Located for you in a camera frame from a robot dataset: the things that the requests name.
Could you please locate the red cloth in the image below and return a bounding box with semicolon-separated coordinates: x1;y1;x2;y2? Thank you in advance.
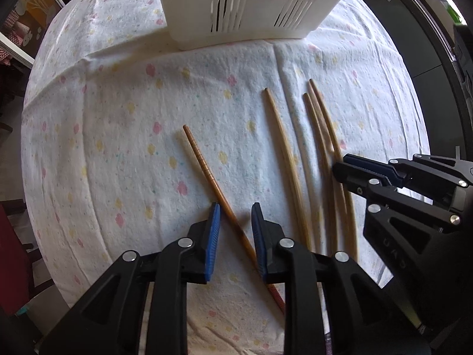
0;203;35;306

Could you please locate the white plastic utensil holder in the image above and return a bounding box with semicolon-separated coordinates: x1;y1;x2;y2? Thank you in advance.
153;0;365;51

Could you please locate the reddish grooved chopstick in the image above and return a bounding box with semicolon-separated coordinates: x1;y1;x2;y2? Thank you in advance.
183;125;286;315

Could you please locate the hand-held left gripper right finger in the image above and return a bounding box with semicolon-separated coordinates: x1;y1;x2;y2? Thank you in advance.
250;203;431;355

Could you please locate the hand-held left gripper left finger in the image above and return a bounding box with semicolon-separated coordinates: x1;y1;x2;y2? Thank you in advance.
39;203;222;355

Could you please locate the white floral tablecloth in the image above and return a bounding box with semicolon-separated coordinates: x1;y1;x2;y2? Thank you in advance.
20;0;432;345

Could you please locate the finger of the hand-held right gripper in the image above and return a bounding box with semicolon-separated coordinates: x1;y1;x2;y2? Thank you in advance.
342;153;473;195
331;163;462;289

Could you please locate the red checkered apron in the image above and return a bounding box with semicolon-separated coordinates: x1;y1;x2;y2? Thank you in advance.
0;9;30;68

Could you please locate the floral glass sliding door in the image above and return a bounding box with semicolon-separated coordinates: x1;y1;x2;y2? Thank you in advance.
0;0;71;69

